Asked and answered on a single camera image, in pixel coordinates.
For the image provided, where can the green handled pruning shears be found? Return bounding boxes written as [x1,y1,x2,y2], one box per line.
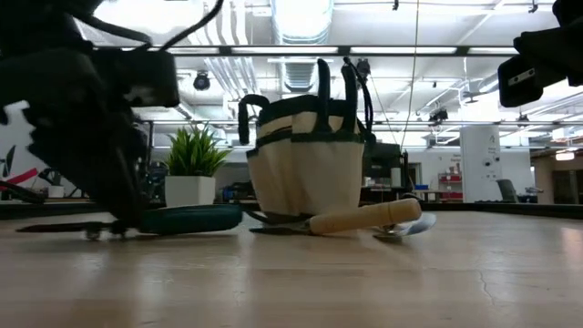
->
[15,203,244,241]

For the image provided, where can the wooden handled hand rake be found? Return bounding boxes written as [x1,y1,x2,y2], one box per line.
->
[249,197,424,237]

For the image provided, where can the black overhead crossbar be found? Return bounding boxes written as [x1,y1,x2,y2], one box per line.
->
[90,44,520,58]

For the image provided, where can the small green potted plant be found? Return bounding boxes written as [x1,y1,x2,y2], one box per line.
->
[163,123,231,209]

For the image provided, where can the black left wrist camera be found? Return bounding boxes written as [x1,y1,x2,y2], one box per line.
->
[95,47,181,109]

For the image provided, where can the beige green gardening bag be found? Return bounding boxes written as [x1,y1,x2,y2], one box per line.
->
[237,57,375,225]

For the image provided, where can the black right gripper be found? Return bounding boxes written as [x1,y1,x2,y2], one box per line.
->
[513,21,583,87]

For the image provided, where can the silver ceiling duct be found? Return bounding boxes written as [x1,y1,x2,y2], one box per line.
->
[269,0,334,46]

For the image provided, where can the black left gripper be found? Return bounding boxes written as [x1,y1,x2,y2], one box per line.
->
[0,47,152,230]

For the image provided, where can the ceiling air vent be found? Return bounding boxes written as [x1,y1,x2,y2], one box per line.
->
[281,61,319,94]

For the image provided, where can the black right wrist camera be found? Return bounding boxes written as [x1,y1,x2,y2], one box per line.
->
[496,53,570,109]

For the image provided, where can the small background potted plant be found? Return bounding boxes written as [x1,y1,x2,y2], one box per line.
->
[38,167,67,200]

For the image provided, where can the grey office chair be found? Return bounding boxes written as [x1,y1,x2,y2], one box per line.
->
[495,178,519,204]

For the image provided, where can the black ceiling spotlight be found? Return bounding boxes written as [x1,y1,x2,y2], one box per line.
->
[192,69,212,92]

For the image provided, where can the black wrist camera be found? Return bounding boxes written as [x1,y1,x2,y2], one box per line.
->
[496,53,570,109]
[95,47,181,109]

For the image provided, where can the red shelf unit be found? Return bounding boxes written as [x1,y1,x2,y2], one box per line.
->
[437,171,465,202]

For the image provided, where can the white pillar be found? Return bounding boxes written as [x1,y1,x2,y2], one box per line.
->
[458,125,503,204]

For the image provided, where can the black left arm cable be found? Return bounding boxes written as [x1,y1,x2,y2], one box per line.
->
[72,0,225,52]

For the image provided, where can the dark equipment cabinet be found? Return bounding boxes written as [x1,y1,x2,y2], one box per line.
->
[363,141,410,204]

